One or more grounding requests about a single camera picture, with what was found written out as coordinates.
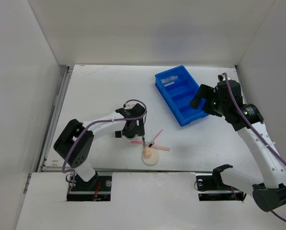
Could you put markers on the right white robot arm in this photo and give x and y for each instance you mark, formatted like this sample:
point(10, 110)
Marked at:
point(269, 190)

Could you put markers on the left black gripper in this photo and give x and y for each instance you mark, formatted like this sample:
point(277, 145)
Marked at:
point(138, 130)

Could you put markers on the clear plastic bottle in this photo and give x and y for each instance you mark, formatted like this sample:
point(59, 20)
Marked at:
point(169, 80)

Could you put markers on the peach concealer stick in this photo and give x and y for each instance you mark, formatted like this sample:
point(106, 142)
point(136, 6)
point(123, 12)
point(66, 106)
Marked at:
point(160, 148)

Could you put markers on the metal side rail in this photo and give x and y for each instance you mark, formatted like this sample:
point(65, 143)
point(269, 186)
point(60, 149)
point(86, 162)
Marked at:
point(65, 76)

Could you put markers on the beige round powder puff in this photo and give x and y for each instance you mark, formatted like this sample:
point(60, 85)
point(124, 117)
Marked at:
point(153, 159)

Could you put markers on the grey eyeliner pencil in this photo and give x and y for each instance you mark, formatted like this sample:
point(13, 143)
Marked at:
point(144, 141)

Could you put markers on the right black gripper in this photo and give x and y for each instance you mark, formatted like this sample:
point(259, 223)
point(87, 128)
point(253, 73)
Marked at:
point(204, 91)

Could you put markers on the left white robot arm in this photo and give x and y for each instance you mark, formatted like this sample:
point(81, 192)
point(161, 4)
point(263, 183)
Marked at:
point(74, 143)

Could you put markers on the blue plastic organizer bin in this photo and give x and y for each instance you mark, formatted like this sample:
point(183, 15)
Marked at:
point(178, 95)

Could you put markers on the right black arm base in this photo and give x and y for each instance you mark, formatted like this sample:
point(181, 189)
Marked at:
point(208, 190)

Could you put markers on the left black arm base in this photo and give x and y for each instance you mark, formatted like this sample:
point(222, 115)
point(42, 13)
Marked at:
point(98, 190)

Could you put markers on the beige makeup sponge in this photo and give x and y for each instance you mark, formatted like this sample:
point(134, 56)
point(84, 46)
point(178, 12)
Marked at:
point(147, 152)

